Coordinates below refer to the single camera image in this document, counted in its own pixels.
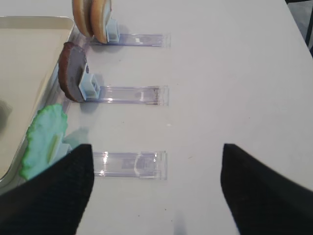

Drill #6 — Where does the white rectangular tray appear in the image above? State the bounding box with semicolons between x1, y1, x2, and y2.
0;16;74;192

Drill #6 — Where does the standing green lettuce leaf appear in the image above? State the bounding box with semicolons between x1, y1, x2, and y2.
20;103;67;180

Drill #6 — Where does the light blue patty pusher block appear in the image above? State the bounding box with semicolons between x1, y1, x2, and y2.
79;64;100;101

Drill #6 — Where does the light blue lettuce pusher block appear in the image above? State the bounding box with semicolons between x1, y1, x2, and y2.
54;141;72;161

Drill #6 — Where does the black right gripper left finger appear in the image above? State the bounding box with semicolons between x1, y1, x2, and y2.
0;144;94;235

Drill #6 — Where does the standing brown meat patty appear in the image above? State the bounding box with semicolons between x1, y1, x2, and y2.
58;42;87;103

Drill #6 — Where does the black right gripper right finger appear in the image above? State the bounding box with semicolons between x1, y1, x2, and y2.
221;144;313;235

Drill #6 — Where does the clear bun rack rail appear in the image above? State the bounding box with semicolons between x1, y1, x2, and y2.
68;34;171;48

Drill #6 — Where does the bun slice near tray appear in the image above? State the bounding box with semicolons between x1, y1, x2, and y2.
72;0;93;38

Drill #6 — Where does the light blue bun pusher block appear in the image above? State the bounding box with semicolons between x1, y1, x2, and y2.
106;18;120;43

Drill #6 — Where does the clear lettuce rack rail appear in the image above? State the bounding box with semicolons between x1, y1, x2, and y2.
61;101;168;181

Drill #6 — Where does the clear patty rack rail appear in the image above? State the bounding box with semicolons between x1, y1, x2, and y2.
55;73;170;106

